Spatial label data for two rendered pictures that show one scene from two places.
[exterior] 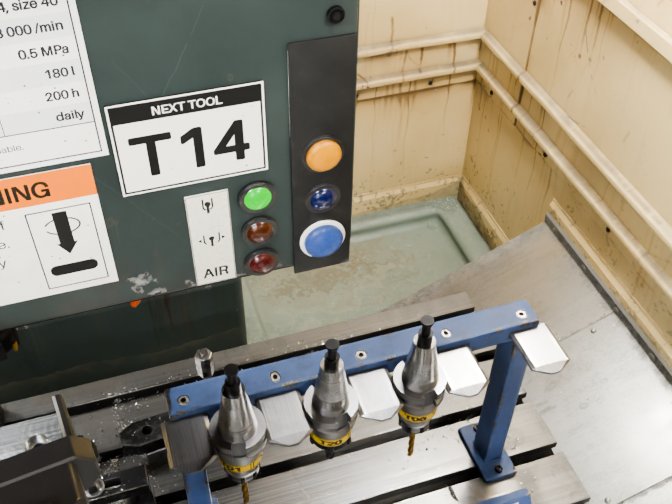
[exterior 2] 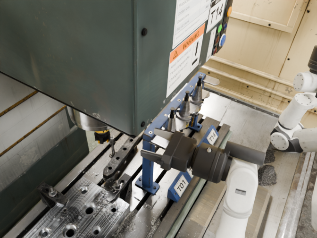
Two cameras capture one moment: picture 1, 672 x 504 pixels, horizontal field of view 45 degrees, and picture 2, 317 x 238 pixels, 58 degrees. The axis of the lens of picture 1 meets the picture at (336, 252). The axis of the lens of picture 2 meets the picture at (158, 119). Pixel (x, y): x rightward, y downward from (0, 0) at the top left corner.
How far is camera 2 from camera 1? 62 cm
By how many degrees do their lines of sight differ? 30
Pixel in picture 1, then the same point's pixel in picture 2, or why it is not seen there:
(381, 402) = (193, 107)
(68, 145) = (204, 17)
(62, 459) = (181, 135)
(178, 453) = (162, 144)
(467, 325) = (193, 82)
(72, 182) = (201, 30)
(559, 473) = (210, 120)
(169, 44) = not seen: outside the picture
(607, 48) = not seen: hidden behind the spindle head
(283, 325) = (89, 138)
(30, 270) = (189, 64)
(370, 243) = not seen: hidden behind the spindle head
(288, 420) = (178, 123)
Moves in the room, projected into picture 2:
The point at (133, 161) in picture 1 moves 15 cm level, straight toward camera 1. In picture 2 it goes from (209, 20) to (276, 40)
